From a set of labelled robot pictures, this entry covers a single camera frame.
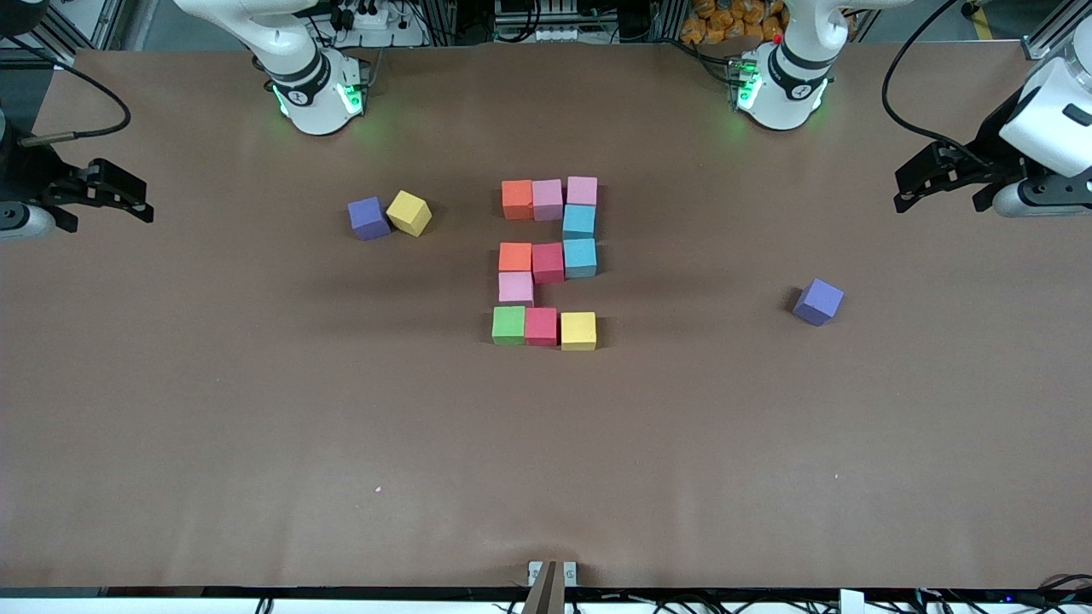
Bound yellow foam cube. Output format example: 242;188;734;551
386;190;433;238
561;312;598;351

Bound red foam cube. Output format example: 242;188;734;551
531;242;566;284
525;308;560;347

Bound green foam cube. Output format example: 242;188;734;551
492;306;527;346

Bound purple foam cube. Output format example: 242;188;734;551
348;197;392;241
793;278;845;327

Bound pile of orange objects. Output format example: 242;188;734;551
680;0;790;45

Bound white power strip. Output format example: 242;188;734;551
346;0;410;31

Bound grey electronics rack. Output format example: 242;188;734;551
495;0;598;43

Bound brown table cover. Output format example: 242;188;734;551
0;38;1092;589

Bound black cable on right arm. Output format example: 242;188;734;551
0;34;131;148

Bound aluminium frame strut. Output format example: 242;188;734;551
1024;0;1092;61
34;0;129;71

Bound metal bracket with post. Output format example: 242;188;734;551
522;560;578;614

